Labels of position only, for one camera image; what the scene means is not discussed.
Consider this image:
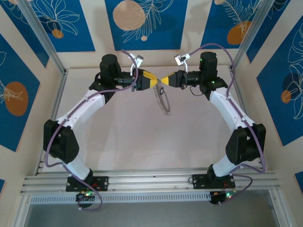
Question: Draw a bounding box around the grey slotted cable duct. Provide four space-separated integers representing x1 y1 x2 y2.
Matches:
30 191 214 205

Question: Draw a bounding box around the aluminium table side rail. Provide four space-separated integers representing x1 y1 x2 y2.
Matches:
228 66 266 171
34 70 69 175

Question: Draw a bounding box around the aluminium corner post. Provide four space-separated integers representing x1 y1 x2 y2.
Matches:
231 0 292 71
18 0 67 75

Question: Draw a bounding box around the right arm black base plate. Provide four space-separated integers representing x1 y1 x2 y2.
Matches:
192 174 236 190

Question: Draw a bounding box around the left aluminium table side rail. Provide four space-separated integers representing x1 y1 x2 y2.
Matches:
34 70 69 175

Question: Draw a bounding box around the right aluminium table side rail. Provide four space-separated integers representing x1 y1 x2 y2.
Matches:
228 66 266 171

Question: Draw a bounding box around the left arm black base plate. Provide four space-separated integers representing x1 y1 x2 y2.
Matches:
65 176 110 192

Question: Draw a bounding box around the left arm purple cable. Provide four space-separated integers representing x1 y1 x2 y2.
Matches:
44 49 139 211

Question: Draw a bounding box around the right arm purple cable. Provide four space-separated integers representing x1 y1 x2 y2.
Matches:
188 43 267 205

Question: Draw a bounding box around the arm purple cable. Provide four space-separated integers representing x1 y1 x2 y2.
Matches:
44 49 139 211
188 43 267 205

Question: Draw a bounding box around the aluminium frame rail with bases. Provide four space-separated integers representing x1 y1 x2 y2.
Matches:
20 169 281 196

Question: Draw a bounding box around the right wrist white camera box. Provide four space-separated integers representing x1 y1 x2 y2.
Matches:
174 53 191 73

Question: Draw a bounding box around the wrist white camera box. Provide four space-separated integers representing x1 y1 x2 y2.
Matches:
174 53 191 73
129 53 144 76

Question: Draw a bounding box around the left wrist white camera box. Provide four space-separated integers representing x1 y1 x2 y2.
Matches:
129 53 144 76

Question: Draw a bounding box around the left aluminium corner post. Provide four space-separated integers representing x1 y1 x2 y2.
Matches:
18 0 67 75

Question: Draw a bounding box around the right aluminium corner post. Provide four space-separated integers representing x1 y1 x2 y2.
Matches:
231 0 292 71

